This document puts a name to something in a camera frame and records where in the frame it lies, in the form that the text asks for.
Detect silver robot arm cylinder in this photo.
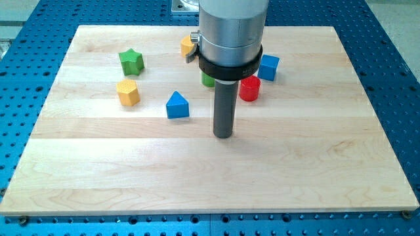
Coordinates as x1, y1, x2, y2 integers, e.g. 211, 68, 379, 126
190, 0, 269, 67

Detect yellow heart block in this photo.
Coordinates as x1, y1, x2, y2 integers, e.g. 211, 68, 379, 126
180, 35, 195, 58

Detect green star block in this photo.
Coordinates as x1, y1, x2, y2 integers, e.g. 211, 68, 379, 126
119, 49, 145, 75

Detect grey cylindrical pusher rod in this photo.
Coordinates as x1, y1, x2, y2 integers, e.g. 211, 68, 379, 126
213, 79, 238, 138

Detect blue triangle block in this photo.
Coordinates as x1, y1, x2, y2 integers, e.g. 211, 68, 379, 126
166, 91, 190, 119

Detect green block behind rod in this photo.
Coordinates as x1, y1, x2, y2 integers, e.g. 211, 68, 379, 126
201, 72, 215, 88

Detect red cylinder block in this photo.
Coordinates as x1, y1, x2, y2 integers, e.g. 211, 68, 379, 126
239, 75, 261, 102

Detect blue cube block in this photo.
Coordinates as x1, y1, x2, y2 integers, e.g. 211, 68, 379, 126
257, 54, 280, 81

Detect light wooden board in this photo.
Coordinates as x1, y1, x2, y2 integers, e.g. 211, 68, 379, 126
1, 26, 419, 216

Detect yellow hexagon block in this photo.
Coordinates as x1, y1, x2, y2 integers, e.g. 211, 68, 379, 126
116, 79, 140, 106

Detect black clamp ring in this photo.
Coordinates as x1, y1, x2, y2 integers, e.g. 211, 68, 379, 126
184, 45, 264, 82

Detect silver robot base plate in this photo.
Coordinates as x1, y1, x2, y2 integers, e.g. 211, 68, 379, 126
171, 0, 200, 14

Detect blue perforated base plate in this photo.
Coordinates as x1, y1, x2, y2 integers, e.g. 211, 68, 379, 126
1, 0, 419, 235

